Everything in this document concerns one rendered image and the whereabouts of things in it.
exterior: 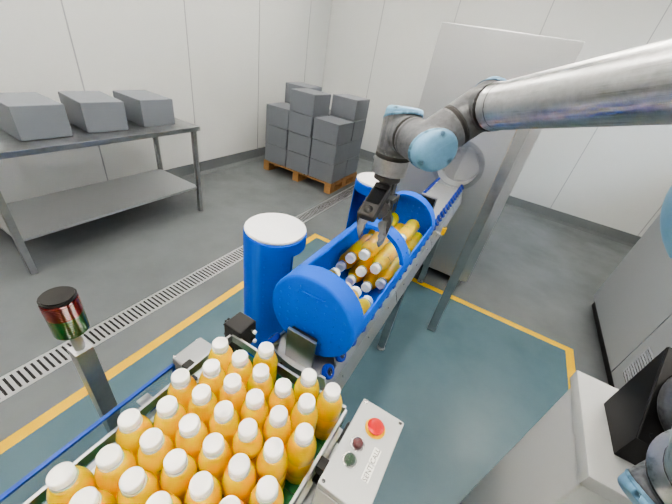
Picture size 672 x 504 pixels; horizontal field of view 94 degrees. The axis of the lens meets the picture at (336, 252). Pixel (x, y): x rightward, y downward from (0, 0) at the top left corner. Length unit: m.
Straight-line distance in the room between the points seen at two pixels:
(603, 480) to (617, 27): 5.27
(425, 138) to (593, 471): 0.78
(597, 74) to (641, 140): 5.34
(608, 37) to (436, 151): 5.09
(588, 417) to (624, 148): 5.02
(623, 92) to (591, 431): 0.77
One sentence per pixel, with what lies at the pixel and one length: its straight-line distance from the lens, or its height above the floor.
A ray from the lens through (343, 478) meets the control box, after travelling 0.72.
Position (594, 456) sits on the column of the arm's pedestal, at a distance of 1.00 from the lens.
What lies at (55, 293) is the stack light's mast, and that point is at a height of 1.26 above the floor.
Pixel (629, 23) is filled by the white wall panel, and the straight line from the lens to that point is 5.76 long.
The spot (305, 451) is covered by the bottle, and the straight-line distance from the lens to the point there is 0.78.
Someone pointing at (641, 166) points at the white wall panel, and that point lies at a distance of 5.93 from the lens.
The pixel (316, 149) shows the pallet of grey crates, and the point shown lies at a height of 0.54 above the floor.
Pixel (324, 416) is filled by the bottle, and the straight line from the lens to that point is 0.86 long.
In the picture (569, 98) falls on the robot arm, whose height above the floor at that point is 1.75.
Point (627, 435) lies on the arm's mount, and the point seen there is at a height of 1.15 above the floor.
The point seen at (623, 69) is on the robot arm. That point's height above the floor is 1.79.
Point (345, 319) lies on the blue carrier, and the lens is 0.86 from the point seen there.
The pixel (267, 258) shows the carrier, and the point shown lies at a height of 0.96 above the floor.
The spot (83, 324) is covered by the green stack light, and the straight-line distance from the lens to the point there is 0.88.
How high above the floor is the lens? 1.76
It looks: 33 degrees down
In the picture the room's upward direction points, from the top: 11 degrees clockwise
